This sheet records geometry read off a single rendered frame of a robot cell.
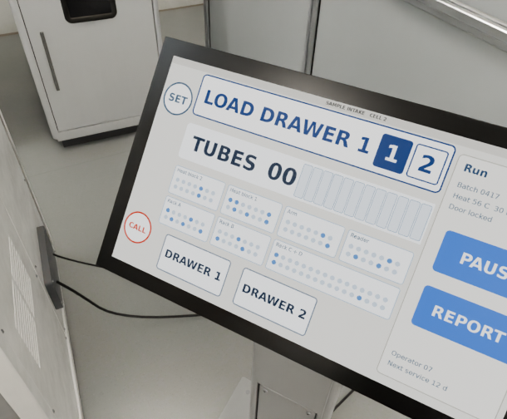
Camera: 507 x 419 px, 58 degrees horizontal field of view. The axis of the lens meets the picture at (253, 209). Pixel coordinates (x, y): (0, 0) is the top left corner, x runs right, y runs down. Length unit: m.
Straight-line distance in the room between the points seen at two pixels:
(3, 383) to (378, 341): 0.64
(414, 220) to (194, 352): 1.25
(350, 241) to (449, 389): 0.18
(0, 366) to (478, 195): 0.74
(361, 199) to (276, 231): 0.10
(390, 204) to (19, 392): 0.72
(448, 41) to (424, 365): 0.98
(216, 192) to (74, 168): 1.92
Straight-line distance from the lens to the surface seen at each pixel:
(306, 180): 0.52
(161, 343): 1.69
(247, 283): 0.55
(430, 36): 1.39
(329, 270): 0.52
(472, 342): 0.52
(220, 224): 0.55
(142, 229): 0.60
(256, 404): 1.00
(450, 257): 0.51
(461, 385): 0.53
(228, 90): 0.57
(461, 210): 0.51
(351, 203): 0.51
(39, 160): 2.55
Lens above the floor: 1.44
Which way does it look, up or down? 44 degrees down
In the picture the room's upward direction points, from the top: 2 degrees clockwise
